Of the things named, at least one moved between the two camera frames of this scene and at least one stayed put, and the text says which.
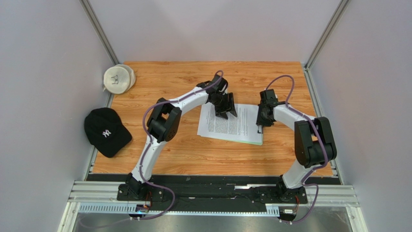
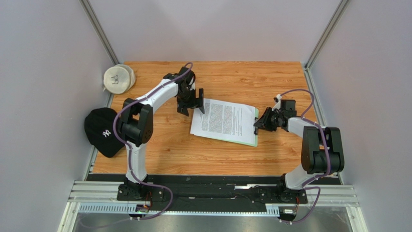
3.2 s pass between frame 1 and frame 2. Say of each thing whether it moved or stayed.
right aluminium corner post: stayed
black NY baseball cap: stayed
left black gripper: moved
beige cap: stayed
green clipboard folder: moved
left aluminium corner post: stayed
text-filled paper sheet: moved
